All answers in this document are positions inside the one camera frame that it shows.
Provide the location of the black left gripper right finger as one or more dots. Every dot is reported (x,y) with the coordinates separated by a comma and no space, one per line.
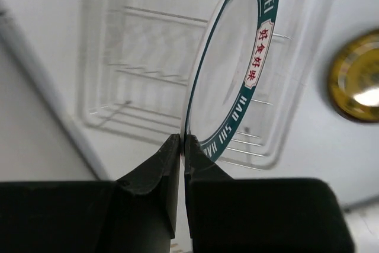
(259,215)

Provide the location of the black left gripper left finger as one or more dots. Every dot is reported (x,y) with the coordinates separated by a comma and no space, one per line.
(135,213)

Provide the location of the white plate wide teal band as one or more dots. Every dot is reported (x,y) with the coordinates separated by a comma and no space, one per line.
(226,71)

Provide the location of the yellow plate brown rim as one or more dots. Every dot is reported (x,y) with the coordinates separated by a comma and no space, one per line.
(352,79)

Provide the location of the silver wire dish rack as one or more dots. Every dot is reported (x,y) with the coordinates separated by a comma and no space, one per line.
(135,65)

